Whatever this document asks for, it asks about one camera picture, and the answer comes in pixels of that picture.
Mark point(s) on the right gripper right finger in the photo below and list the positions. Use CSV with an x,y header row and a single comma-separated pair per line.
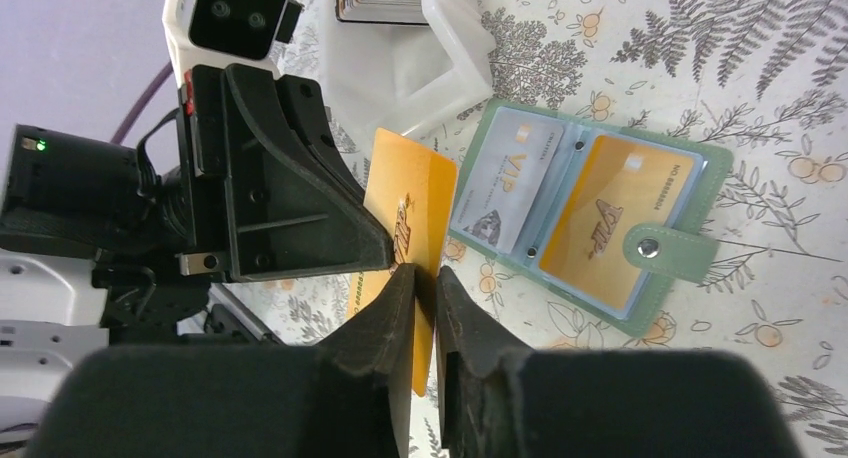
x,y
499,397

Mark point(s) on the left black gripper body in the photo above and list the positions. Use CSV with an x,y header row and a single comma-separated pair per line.
x,y
184,237

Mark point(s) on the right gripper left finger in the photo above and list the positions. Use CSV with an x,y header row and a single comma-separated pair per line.
x,y
347,396

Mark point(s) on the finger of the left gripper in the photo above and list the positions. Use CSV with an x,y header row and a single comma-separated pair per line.
x,y
294,208

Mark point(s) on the white plastic card box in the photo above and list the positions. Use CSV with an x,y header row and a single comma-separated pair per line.
x,y
404,78

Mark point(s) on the green card holder wallet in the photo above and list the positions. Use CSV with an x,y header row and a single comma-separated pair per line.
x,y
667,253

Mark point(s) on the white VIP credit card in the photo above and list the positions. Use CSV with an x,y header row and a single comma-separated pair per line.
x,y
515,154

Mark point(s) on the gold VIP credit card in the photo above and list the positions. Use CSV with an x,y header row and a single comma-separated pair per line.
x,y
623,182

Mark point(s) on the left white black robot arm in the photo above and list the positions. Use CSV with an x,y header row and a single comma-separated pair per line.
x,y
99,249

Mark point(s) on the stack of cards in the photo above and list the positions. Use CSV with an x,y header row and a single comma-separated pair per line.
x,y
393,12

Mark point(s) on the floral patterned table mat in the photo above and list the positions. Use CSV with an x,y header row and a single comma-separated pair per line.
x,y
765,79

